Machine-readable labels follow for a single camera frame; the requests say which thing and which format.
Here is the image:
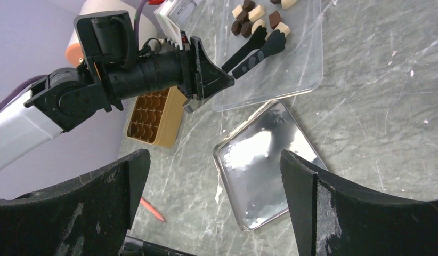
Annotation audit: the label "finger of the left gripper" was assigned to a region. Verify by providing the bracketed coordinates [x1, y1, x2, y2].
[189, 36, 235, 101]

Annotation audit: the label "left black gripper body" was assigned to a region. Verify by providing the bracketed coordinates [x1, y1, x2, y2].
[73, 10, 191, 107]

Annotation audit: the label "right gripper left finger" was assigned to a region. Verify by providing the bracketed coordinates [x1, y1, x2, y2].
[0, 149, 151, 255]

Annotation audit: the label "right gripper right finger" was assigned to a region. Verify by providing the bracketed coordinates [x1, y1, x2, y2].
[280, 150, 438, 255]

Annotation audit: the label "black metal tongs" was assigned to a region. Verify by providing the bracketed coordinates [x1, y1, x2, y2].
[183, 25, 287, 115]

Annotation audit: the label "white square chocolate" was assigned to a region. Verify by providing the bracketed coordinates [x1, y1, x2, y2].
[274, 22, 291, 37]

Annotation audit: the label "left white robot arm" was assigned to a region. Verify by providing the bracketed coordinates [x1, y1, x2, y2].
[0, 10, 234, 171]

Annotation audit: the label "dark round chocolate left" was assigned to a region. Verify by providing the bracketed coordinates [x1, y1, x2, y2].
[231, 20, 242, 36]

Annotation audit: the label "gold chocolate box tray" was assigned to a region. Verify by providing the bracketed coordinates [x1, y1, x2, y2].
[126, 86, 186, 148]

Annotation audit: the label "white oval chocolate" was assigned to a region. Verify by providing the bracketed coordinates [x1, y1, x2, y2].
[251, 19, 266, 34]

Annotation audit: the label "brown square chocolate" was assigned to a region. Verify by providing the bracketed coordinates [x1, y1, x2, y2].
[268, 11, 281, 29]

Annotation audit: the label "red pen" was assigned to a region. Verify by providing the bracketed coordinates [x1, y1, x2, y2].
[140, 197, 166, 223]

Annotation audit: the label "square silver metal lid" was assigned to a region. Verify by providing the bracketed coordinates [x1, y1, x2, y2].
[213, 100, 326, 233]

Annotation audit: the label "clear plastic tray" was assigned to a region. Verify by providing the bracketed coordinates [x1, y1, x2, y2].
[212, 1, 323, 112]

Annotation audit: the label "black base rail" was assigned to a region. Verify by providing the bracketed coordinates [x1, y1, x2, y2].
[119, 236, 195, 256]

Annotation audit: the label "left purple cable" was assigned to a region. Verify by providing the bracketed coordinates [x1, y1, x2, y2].
[0, 0, 151, 116]

